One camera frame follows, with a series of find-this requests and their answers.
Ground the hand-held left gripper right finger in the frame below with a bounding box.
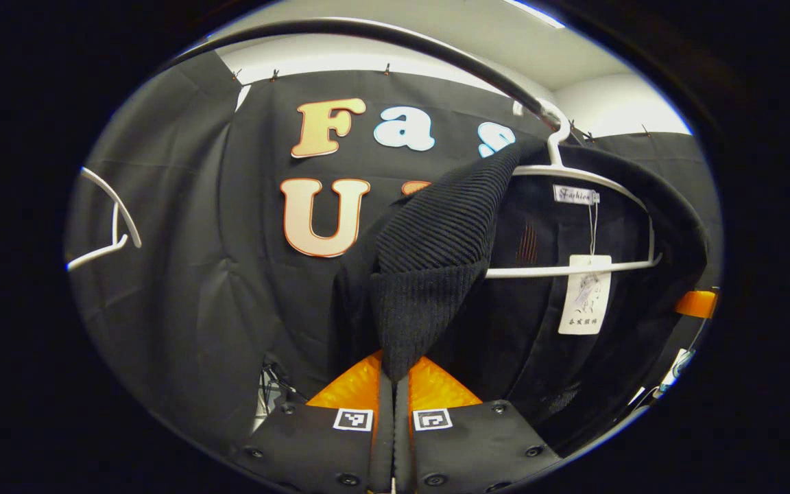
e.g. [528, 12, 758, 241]
[395, 355, 564, 494]

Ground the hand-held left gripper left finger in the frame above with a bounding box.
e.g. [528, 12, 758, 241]
[230, 350, 396, 494]

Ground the white hanger with crossbar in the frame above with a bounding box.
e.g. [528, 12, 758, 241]
[484, 99, 663, 280]

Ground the black knit garment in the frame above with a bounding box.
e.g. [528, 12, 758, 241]
[330, 141, 711, 457]

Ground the bare white plastic hanger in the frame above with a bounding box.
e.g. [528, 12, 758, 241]
[66, 167, 143, 272]

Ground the white paper hang tag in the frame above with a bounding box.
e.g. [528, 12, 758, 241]
[558, 254, 612, 336]

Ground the long ceiling light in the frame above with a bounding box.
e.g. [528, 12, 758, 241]
[505, 0, 566, 30]

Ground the row of black backdrop clips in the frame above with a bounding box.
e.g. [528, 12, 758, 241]
[230, 63, 651, 141]

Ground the thin white cable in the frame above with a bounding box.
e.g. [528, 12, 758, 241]
[632, 346, 697, 405]

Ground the bundle of dark cables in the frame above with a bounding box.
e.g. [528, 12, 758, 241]
[258, 364, 300, 430]

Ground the black clothes rack rail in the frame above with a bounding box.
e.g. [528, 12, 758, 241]
[162, 17, 577, 145]

